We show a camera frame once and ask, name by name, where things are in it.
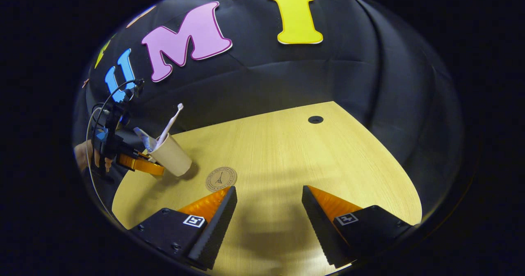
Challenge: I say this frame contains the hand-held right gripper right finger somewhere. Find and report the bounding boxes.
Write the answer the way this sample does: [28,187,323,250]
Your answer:
[301,185,413,269]

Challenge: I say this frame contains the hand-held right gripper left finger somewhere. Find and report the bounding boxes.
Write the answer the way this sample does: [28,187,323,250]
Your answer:
[130,186,238,270]

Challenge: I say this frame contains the white toothpaste tube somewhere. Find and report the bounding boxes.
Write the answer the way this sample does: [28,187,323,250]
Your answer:
[133,127,158,153]

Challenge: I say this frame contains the beige cup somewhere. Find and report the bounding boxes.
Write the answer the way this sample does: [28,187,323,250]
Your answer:
[148,133,192,177]

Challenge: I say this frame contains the white toothbrush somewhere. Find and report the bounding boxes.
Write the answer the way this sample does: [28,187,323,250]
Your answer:
[156,103,184,147]

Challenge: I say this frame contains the round cork coaster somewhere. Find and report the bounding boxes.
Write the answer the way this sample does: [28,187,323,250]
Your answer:
[205,167,238,193]

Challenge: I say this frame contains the wooden desktop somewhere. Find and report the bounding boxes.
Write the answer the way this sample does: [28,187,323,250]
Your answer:
[112,101,423,276]

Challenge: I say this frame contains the black backdrop cloth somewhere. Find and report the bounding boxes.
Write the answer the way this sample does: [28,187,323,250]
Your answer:
[73,0,464,227]

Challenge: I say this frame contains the black cable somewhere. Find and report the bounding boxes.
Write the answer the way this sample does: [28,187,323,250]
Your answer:
[85,79,138,211]

